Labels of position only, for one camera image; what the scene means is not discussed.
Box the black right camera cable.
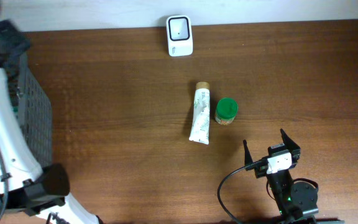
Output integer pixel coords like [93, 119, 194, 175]
[217, 161, 269, 224]

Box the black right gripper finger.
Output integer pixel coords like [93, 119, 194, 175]
[280, 129, 301, 156]
[243, 140, 253, 167]

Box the white barcode scanner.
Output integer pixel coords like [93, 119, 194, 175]
[166, 15, 193, 57]

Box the green lid jar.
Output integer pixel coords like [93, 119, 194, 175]
[214, 98, 239, 125]

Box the white cream tube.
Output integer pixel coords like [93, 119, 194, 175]
[189, 82, 211, 144]

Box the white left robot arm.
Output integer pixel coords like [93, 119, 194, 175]
[0, 1, 101, 224]

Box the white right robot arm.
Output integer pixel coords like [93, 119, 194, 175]
[243, 129, 344, 223]

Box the grey plastic basket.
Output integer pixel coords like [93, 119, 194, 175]
[8, 54, 52, 167]

